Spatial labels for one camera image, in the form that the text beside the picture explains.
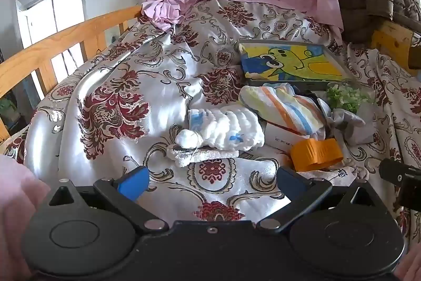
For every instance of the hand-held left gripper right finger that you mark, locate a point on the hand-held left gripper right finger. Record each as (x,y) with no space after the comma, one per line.
(290,184)

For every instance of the striped pastel towel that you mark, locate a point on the striped pastel towel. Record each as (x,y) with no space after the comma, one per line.
(289,109)

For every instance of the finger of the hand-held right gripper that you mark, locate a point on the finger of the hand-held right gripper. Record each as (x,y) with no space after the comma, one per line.
(390,170)

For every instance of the person's pink clothing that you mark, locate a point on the person's pink clothing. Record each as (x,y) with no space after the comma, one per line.
(16,202)

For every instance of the floral satin blanket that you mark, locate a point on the floral satin blanket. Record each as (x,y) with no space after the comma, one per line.
(98,70)

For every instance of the white framed window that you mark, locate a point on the white framed window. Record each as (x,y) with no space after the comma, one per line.
(62,11)

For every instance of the white and orange box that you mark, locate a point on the white and orange box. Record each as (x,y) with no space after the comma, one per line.
(279,137)

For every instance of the wooden bed rail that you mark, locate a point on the wooden bed rail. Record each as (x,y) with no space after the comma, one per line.
(49,44)

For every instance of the grey face mask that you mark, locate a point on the grey face mask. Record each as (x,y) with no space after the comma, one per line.
(352,126)

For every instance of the white cloth ball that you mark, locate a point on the white cloth ball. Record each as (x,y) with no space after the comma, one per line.
(186,137)

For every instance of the brown printed garment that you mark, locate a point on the brown printed garment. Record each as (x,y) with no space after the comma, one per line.
(415,54)

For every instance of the yellow wooden bed frame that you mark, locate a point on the yellow wooden bed frame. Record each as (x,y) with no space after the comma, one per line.
(391,37)

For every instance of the grey tray with cartoon print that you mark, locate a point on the grey tray with cartoon print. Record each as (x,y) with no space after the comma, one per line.
(296,60)

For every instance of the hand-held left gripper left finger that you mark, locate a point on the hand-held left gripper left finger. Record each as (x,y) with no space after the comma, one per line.
(135,184)

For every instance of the white printed cloth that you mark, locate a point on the white printed cloth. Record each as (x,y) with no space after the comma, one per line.
(329,175)

